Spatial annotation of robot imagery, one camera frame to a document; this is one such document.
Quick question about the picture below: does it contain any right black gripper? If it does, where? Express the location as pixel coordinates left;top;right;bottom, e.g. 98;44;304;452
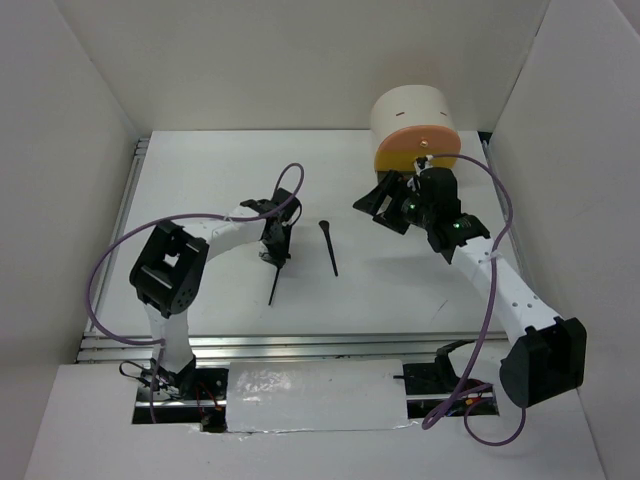
353;169;435;235

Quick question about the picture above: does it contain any thin black makeup brush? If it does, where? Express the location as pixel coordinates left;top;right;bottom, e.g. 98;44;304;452
268;266;283;307

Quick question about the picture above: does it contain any black round makeup brush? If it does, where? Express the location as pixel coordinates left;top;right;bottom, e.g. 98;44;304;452
318;220;339;277

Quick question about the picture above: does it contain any round cream drawer organizer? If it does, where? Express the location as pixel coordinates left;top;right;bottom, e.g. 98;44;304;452
370;85;461;177

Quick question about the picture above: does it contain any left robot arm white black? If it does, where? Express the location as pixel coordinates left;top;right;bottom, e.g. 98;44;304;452
129;187;302;399

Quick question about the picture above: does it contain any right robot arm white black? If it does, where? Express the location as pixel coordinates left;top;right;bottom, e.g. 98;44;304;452
353;167;587;408

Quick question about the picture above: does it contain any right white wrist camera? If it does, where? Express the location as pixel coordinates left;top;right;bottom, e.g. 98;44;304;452
407;155;434;192

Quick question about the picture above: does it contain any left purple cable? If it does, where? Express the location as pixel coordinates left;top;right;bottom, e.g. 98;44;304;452
85;162;306;426

